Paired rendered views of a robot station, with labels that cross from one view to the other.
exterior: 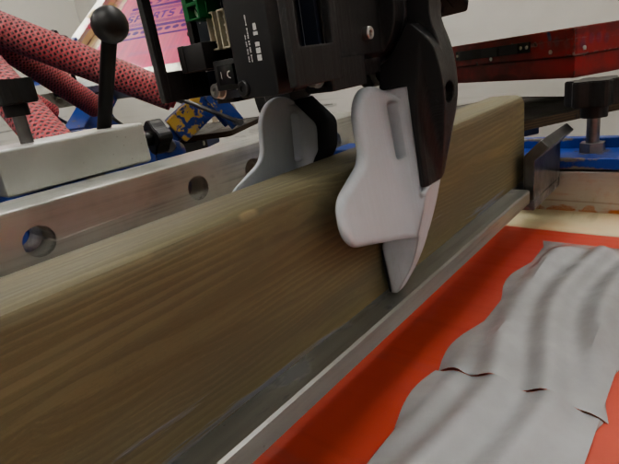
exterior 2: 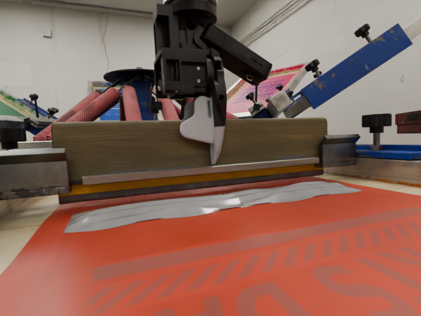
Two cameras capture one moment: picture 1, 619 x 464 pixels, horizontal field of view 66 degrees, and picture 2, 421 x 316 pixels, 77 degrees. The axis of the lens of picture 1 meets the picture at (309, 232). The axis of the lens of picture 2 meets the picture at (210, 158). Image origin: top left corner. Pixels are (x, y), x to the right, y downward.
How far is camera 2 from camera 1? 0.25 m
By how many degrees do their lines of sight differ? 30
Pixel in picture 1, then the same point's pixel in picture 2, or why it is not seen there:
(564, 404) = (236, 200)
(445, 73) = (218, 92)
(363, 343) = (187, 170)
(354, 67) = (188, 88)
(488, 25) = not seen: outside the picture
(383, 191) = (200, 125)
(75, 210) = not seen: hidden behind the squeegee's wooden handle
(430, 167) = (217, 120)
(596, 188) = (370, 167)
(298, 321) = (168, 157)
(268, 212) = (163, 123)
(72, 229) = not seen: hidden behind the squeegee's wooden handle
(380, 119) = (204, 105)
